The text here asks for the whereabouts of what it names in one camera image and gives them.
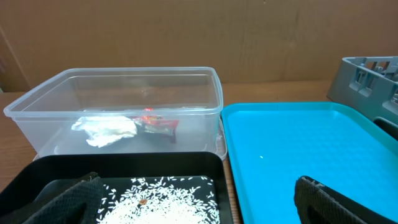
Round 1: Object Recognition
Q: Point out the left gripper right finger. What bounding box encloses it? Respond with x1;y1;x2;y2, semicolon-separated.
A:
294;175;397;224

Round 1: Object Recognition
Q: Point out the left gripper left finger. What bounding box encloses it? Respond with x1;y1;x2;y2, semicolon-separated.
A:
1;172;104;224

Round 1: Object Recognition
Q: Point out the white tissue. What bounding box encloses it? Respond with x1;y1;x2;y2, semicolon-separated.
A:
71;116;137;148

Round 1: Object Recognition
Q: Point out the red snack wrapper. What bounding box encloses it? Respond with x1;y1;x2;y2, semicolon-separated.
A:
129;115;179;144

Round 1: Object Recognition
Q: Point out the grey dishwasher rack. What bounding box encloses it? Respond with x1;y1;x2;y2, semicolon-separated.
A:
327;56;397;139

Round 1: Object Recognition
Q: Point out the black tray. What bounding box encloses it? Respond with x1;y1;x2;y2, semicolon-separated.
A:
1;152;233;223

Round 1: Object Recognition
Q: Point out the teal serving tray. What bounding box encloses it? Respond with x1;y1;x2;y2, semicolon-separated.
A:
221;102;397;223

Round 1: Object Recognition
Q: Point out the clear plastic bin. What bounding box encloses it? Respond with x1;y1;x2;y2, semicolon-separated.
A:
4;67;228;158

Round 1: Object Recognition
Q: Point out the white rice pile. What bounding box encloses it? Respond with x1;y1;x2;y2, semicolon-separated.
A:
96;176;221;224

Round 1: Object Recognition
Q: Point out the cardboard wall panel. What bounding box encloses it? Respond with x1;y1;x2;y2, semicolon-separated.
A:
1;0;397;87

